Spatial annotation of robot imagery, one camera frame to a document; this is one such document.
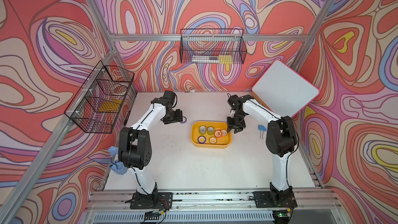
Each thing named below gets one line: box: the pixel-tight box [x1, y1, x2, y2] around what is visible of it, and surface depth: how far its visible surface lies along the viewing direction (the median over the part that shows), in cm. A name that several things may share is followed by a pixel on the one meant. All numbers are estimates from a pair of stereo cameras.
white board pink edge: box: [251, 59, 320, 119], surface depth 96 cm
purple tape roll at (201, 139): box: [197, 135, 207, 145], surface depth 95 cm
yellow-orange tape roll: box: [208, 136, 218, 145], surface depth 95 cm
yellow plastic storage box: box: [190, 120, 233, 149], surface depth 97 cm
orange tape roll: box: [214, 129, 222, 138], surface depth 98 cm
